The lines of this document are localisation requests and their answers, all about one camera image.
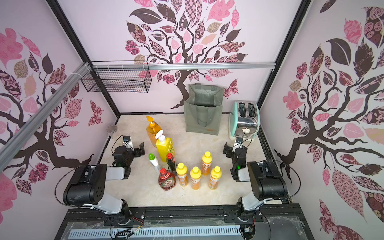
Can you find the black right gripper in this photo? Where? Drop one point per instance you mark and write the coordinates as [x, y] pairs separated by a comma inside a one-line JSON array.
[[229, 150]]

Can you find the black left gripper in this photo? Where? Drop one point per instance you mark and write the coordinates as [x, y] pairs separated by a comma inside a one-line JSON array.
[[137, 150]]

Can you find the large orange pump soap bottle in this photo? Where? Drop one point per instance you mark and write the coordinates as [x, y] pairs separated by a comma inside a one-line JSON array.
[[152, 130]]

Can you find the yellow pump soap bottle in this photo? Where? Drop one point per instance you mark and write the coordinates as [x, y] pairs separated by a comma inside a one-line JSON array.
[[164, 145]]

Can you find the green fabric shopping bag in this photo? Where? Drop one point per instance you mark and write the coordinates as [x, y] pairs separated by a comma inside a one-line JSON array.
[[203, 109]]

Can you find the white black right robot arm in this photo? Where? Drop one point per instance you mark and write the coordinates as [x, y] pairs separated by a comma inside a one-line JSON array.
[[267, 183]]

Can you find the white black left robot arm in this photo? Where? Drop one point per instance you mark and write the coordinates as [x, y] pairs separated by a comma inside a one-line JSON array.
[[86, 188]]

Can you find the red soap bottle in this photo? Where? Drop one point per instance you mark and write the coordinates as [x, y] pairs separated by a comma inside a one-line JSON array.
[[166, 180]]

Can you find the white bottle green cap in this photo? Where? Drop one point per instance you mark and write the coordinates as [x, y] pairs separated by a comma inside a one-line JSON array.
[[155, 163]]

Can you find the orange bottle yellow cap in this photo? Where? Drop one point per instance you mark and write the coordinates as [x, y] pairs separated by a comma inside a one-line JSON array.
[[215, 175], [206, 163], [182, 172], [196, 175]]

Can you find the mint chrome toaster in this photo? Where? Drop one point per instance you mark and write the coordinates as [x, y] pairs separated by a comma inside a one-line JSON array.
[[244, 120]]

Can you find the dark green bottle red cap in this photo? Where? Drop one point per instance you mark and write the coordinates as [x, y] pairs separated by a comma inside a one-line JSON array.
[[171, 162]]

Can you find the clear glass cup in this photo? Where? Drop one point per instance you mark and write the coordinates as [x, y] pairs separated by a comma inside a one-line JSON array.
[[112, 130]]

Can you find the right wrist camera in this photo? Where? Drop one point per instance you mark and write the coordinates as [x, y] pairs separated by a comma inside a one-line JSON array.
[[239, 141]]

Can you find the black wire basket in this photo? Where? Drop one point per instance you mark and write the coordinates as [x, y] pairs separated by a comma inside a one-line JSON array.
[[118, 77]]

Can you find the white slotted cable duct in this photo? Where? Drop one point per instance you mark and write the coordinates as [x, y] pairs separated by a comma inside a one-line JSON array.
[[154, 233]]

